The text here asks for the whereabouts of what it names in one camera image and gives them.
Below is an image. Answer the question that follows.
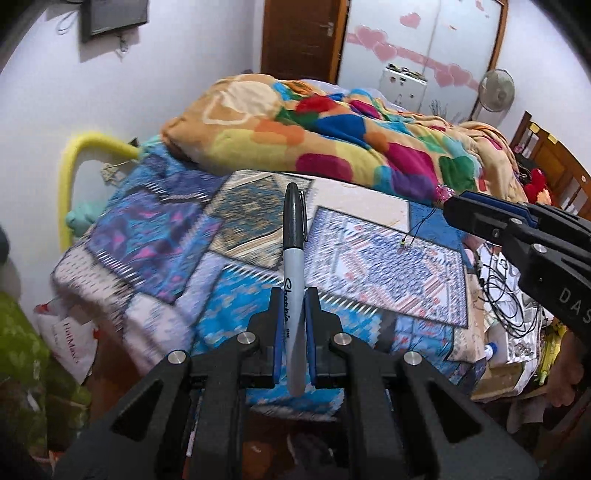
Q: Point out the white plastic bag red print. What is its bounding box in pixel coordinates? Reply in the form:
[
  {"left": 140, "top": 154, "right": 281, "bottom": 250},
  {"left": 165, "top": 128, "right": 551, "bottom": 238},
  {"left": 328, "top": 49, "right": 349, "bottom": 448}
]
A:
[{"left": 35, "top": 298, "right": 101, "bottom": 385}]

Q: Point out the white appliance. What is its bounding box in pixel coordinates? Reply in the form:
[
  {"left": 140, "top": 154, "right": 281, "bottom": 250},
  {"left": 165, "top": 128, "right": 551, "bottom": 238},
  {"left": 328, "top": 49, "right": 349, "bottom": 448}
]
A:
[{"left": 379, "top": 64, "right": 428, "bottom": 112}]

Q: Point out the white wardrobe with pink hearts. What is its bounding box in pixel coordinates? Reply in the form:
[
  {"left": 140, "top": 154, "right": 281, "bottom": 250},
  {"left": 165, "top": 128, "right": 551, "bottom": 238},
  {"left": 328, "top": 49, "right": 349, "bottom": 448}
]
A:
[{"left": 334, "top": 0, "right": 509, "bottom": 126}]

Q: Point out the standing electric fan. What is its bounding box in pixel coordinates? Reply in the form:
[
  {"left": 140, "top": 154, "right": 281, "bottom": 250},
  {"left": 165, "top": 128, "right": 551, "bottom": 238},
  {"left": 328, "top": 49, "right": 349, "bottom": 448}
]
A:
[{"left": 468, "top": 69, "right": 516, "bottom": 124}]

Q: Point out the tangle of black cables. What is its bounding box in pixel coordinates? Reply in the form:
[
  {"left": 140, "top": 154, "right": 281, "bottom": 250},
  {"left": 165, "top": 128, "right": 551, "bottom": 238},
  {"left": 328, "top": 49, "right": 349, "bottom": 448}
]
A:
[{"left": 473, "top": 244, "right": 556, "bottom": 339}]

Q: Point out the red plush toy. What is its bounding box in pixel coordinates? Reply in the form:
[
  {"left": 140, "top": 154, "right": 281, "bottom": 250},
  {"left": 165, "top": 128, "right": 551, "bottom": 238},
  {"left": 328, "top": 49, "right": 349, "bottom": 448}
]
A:
[{"left": 521, "top": 168, "right": 553, "bottom": 205}]

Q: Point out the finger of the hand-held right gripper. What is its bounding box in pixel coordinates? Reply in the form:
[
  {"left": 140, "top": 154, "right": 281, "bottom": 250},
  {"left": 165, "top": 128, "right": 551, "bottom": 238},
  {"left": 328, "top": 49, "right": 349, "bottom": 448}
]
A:
[
  {"left": 461, "top": 190, "right": 591, "bottom": 278},
  {"left": 442, "top": 195, "right": 551, "bottom": 278}
]

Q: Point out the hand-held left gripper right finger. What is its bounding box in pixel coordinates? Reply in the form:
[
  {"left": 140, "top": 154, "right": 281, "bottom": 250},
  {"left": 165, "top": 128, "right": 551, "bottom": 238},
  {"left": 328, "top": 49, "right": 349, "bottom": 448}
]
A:
[{"left": 304, "top": 287, "right": 541, "bottom": 480}]

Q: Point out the colourful patterned fleece blanket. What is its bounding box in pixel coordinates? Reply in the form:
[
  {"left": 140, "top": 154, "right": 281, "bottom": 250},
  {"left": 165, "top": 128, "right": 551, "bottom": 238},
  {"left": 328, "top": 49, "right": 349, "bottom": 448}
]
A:
[{"left": 160, "top": 74, "right": 530, "bottom": 207}]

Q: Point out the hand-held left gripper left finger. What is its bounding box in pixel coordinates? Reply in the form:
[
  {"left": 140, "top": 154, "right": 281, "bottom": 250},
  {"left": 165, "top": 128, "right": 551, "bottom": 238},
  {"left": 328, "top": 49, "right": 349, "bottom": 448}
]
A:
[{"left": 53, "top": 287, "right": 283, "bottom": 480}]

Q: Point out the thin black wire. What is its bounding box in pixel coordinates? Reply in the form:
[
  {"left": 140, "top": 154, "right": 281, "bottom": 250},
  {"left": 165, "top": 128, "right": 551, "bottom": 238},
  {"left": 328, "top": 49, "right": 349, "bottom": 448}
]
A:
[{"left": 400, "top": 185, "right": 451, "bottom": 245}]

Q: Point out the wall-mounted black television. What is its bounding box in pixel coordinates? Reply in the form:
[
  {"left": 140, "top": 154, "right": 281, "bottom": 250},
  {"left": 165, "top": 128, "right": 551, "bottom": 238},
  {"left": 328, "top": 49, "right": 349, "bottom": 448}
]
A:
[{"left": 81, "top": 0, "right": 151, "bottom": 44}]

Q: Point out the brown wooden door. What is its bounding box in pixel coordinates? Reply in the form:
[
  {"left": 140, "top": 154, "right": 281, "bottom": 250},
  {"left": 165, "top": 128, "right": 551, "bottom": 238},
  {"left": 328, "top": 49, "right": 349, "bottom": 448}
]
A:
[{"left": 261, "top": 0, "right": 350, "bottom": 87}]

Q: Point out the green patterned cloth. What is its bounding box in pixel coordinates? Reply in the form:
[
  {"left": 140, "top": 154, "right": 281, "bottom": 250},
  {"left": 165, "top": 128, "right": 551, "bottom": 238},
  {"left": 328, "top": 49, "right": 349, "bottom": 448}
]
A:
[{"left": 0, "top": 292, "right": 92, "bottom": 454}]

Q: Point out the yellow foam tube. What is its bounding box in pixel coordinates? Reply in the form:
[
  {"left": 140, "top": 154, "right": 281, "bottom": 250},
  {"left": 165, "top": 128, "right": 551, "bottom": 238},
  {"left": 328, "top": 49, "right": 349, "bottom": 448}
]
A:
[{"left": 57, "top": 131, "right": 142, "bottom": 253}]

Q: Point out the blue patchwork bedsheet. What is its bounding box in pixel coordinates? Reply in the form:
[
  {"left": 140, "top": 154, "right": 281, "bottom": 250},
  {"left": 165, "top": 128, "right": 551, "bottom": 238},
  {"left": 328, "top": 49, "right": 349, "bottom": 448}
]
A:
[{"left": 51, "top": 142, "right": 489, "bottom": 422}]

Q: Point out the wooden headboard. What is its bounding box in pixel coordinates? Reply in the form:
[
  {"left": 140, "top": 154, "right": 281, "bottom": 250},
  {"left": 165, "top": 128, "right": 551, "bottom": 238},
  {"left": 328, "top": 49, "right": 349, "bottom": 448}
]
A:
[{"left": 509, "top": 111, "right": 591, "bottom": 219}]

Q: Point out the yellow packet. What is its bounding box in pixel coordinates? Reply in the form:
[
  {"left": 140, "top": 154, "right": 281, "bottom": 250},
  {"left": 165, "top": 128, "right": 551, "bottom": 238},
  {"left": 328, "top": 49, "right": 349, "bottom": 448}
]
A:
[{"left": 536, "top": 323, "right": 574, "bottom": 385}]

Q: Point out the grey marker with black cap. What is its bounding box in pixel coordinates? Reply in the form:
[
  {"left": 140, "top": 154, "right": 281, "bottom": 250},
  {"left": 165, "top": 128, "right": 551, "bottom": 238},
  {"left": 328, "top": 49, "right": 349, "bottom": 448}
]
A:
[{"left": 281, "top": 183, "right": 308, "bottom": 397}]

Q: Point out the teal soft toy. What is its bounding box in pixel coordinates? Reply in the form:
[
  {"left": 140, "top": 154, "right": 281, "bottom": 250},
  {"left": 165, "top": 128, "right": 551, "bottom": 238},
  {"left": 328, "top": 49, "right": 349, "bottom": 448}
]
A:
[{"left": 65, "top": 200, "right": 101, "bottom": 237}]

